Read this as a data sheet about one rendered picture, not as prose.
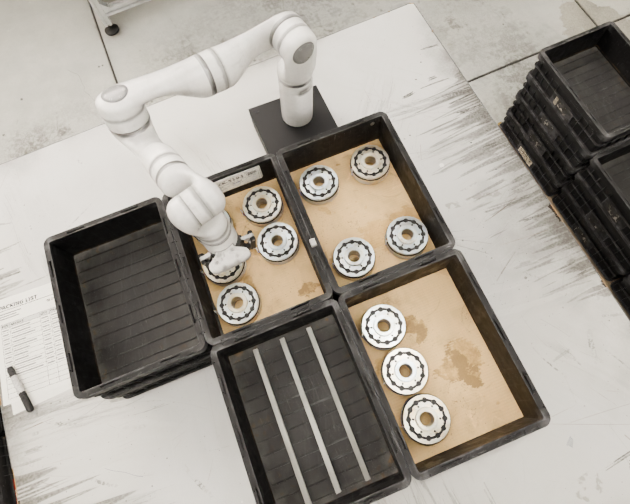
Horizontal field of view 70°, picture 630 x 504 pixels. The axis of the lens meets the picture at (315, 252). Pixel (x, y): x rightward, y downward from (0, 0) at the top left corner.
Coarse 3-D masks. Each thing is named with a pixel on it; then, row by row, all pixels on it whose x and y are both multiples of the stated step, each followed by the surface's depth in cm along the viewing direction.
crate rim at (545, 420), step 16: (448, 256) 100; (400, 272) 99; (368, 288) 99; (480, 288) 97; (352, 320) 97; (496, 320) 95; (512, 352) 92; (368, 368) 93; (528, 384) 91; (384, 400) 91; (544, 416) 88; (400, 432) 89; (512, 432) 88; (528, 432) 87; (400, 448) 88; (480, 448) 87; (448, 464) 88
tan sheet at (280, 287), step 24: (240, 192) 119; (240, 216) 117; (288, 216) 116; (264, 264) 112; (288, 264) 112; (216, 288) 111; (264, 288) 110; (288, 288) 110; (312, 288) 110; (264, 312) 109
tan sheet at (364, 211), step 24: (336, 168) 120; (360, 192) 117; (384, 192) 117; (312, 216) 116; (336, 216) 115; (360, 216) 115; (384, 216) 115; (336, 240) 113; (384, 240) 112; (384, 264) 110
